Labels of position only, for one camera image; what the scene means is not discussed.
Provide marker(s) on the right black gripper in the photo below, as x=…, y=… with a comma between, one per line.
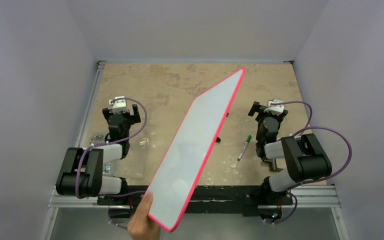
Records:
x=265, y=112

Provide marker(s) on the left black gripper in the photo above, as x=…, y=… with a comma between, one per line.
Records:
x=132, y=119

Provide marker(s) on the green white marker pen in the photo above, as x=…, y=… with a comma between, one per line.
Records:
x=244, y=147

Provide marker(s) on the red-framed whiteboard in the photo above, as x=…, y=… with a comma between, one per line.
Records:
x=183, y=163

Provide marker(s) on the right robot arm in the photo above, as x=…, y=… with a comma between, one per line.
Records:
x=304, y=156

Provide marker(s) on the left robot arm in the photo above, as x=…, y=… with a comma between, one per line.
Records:
x=81, y=173

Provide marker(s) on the person's bare hand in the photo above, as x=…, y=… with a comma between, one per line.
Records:
x=141, y=227

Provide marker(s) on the clear plastic screw box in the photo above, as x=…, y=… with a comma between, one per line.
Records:
x=133, y=165

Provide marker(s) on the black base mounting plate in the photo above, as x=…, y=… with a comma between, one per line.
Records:
x=247, y=200

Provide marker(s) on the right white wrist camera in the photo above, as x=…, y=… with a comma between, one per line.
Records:
x=275, y=107

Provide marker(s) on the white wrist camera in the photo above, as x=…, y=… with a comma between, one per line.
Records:
x=275, y=107
x=118, y=105

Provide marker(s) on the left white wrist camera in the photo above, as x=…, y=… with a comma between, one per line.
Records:
x=118, y=105

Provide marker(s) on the grey metal crank handle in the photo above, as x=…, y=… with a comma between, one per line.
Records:
x=273, y=164

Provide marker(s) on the aluminium frame rail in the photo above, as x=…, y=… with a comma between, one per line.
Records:
x=309, y=196

